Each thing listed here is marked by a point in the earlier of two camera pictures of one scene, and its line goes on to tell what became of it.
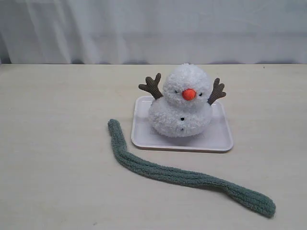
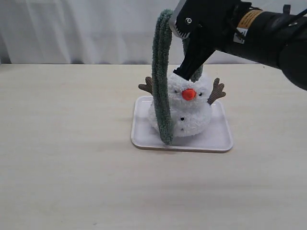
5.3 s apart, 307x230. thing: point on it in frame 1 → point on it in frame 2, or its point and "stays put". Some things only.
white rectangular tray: x=217 y=138 stays put
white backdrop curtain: x=153 y=31 stays put
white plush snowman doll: x=183 y=109 stays put
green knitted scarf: x=260 y=203 → x=161 y=72
